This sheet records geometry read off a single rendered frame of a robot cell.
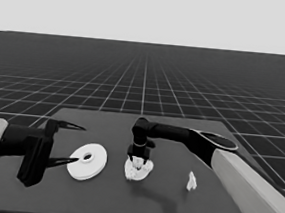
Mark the large thick white disc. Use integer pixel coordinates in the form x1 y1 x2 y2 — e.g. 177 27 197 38
65 140 110 184

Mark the small white T-shaped piece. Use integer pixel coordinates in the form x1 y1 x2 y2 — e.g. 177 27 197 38
185 170 199 193

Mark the white round carrier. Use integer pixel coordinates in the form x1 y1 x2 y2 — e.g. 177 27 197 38
123 154 155 184

